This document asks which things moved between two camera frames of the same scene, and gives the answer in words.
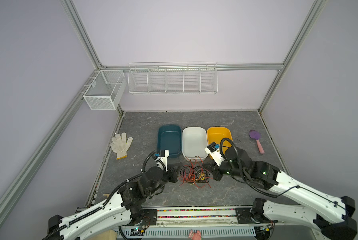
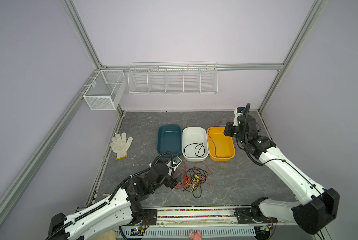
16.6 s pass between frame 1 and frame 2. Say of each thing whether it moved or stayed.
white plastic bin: stayed
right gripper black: moved
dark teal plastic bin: stayed
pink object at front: stayed
